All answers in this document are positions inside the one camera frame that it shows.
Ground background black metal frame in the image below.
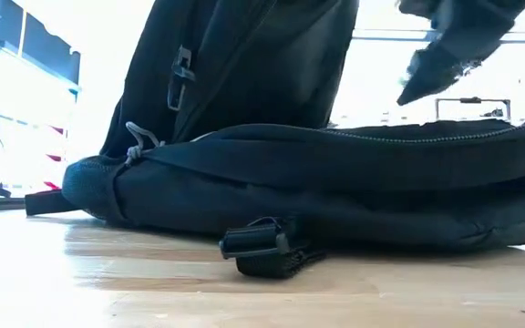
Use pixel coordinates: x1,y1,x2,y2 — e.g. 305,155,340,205
435,97,512,122

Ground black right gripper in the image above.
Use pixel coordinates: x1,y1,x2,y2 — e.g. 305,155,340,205
396,0,525,108

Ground dark window panel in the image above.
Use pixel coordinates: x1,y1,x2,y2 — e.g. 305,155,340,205
0,0,82,93

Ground black fabric backpack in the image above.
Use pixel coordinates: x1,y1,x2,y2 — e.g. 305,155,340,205
24,0,525,280

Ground long ceiling light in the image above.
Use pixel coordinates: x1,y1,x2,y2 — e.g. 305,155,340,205
352,28,525,45

